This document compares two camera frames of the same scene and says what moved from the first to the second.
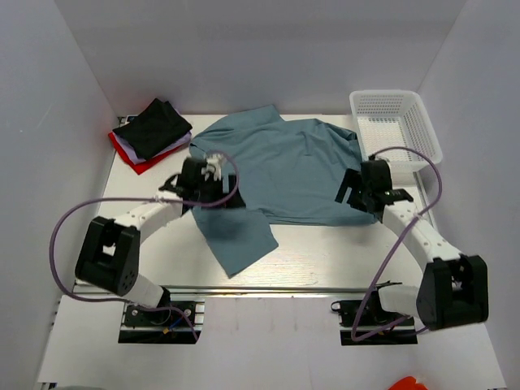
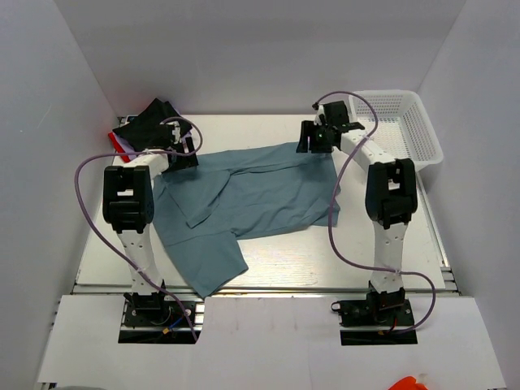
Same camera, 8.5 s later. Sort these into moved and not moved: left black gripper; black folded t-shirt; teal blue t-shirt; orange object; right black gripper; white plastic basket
Moved: right black gripper; left black gripper; teal blue t-shirt
Not moved: white plastic basket; orange object; black folded t-shirt
